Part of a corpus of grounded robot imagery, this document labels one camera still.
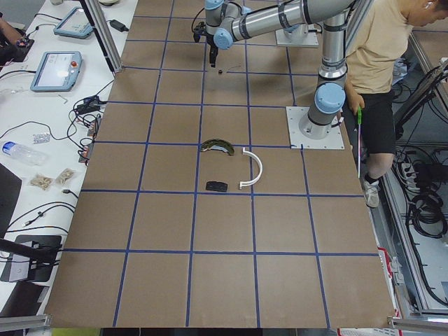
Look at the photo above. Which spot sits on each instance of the black brake pad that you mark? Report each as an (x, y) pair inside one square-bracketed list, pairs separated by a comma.
[(217, 186)]

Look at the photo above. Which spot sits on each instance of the green handled stick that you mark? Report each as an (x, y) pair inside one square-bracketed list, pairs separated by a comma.
[(359, 128)]

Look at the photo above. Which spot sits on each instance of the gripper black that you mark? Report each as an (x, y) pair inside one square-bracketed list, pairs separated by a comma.
[(212, 45)]

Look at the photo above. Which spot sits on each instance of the olive brake shoe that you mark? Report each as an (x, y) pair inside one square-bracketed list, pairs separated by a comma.
[(217, 145)]

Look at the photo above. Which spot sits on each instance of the aluminium frame post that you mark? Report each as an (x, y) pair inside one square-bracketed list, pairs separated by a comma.
[(97, 20)]

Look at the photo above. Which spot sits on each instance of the plastic water bottle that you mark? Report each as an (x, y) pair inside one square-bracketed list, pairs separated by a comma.
[(23, 154)]

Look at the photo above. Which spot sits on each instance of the black power adapter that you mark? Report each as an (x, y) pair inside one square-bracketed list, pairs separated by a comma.
[(119, 26)]

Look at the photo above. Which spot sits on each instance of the black monitor stand base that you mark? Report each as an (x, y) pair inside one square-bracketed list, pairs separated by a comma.
[(30, 257)]

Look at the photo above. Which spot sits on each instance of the teach pendant far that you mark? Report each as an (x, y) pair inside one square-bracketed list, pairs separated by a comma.
[(75, 24)]

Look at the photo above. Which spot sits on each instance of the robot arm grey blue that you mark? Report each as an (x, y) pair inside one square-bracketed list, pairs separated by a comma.
[(329, 96), (228, 22)]

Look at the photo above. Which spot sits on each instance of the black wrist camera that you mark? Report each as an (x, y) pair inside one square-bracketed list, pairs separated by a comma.
[(198, 31)]

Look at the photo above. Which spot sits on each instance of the teach pendant near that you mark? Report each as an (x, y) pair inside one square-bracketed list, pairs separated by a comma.
[(57, 71)]

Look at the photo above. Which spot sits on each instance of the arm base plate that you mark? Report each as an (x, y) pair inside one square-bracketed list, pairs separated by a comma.
[(304, 134)]

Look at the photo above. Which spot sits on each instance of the teach pendant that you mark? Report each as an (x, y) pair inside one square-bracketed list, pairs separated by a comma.
[(57, 71), (75, 24)]

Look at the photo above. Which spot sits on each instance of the person in beige shirt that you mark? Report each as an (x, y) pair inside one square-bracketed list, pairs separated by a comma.
[(381, 40)]

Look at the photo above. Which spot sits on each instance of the white curved plastic part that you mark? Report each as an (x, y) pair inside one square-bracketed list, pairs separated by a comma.
[(256, 170)]

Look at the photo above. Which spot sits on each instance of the bag of small parts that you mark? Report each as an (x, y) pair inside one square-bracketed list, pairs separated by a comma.
[(41, 181)]

